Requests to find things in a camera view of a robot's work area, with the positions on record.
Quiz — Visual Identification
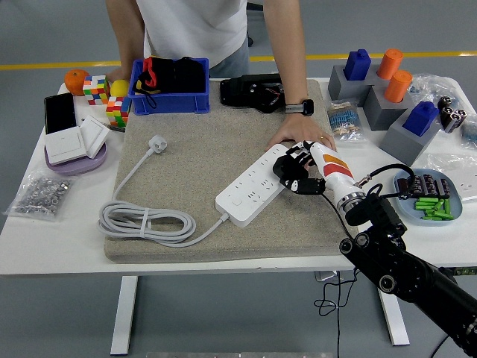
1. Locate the person's left hand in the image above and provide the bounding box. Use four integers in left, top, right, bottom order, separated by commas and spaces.
266, 111, 337, 152

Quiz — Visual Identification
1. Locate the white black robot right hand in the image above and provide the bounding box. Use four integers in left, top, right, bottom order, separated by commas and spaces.
279, 139, 359, 201

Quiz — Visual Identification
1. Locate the person's right hand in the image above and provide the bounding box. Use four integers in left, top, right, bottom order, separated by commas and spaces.
106, 66, 131, 85

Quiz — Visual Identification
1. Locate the black plug with cord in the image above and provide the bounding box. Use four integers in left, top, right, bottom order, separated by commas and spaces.
273, 154, 359, 358

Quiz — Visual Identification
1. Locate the white power strip with cable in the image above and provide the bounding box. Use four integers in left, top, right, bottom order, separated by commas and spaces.
97, 134, 291, 247

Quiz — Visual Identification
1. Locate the yellow lemon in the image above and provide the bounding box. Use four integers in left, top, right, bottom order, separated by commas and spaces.
110, 79, 131, 100

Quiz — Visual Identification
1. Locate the black wristwatch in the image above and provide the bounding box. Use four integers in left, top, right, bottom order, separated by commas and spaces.
284, 99, 315, 116

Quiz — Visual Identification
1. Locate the multicoloured puzzle cube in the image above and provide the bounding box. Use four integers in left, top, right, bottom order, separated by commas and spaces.
105, 95, 133, 128
82, 75, 111, 106

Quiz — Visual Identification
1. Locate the bag of resistors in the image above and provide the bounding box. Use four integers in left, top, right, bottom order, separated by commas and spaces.
326, 97, 368, 142

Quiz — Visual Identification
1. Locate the orange fruit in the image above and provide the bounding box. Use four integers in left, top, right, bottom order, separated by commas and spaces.
63, 69, 90, 97

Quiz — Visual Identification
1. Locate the blue plastic bin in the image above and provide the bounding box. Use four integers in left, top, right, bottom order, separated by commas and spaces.
127, 57, 211, 116

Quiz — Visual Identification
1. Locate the grey block holder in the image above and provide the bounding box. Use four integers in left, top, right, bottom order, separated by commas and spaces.
367, 63, 396, 89
379, 115, 443, 167
363, 84, 414, 131
327, 65, 373, 101

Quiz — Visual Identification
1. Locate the black red cloth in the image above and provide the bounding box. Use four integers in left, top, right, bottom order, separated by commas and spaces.
133, 55, 207, 109

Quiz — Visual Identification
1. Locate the black phone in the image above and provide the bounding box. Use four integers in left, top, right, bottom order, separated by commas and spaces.
43, 92, 78, 136

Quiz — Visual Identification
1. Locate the black mechanical device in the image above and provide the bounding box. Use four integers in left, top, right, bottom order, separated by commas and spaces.
218, 73, 287, 113

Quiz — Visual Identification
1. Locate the blue square block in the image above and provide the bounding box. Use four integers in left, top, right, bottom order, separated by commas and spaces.
402, 101, 440, 138
343, 48, 373, 81

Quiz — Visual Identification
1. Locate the grey-brown mat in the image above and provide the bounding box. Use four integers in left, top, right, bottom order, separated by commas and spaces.
103, 78, 361, 265

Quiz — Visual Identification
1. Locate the dark capacitors pack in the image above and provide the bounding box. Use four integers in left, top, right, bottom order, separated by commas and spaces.
396, 173, 452, 201

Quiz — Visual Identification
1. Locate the purple round box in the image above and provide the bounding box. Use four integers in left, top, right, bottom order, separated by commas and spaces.
44, 143, 108, 177

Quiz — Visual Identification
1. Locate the green batteries pile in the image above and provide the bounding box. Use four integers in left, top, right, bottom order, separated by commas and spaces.
414, 197, 455, 222

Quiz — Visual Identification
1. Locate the orange cylinder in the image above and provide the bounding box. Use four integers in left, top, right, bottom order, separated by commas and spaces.
383, 69, 414, 104
376, 48, 405, 81

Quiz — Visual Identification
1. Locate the light blue tray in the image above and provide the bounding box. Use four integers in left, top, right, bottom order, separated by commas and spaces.
394, 168, 464, 227

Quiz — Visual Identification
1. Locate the clear bag of small parts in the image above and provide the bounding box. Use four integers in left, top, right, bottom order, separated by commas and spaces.
408, 72, 465, 113

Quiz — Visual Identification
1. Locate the bag of blue components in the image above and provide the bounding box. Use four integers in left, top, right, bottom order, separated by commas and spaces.
460, 115, 477, 150

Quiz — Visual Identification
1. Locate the bag of metal nuts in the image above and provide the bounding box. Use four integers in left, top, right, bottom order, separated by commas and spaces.
2, 169, 74, 223

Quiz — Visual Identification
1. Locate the white table leg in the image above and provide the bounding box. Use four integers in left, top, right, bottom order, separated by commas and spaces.
110, 275, 139, 356
378, 290, 411, 346

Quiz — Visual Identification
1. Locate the small white wall switch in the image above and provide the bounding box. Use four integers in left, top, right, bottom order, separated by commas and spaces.
79, 114, 111, 160

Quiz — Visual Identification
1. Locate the large white wall switch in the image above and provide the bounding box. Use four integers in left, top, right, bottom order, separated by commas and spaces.
44, 126, 87, 166

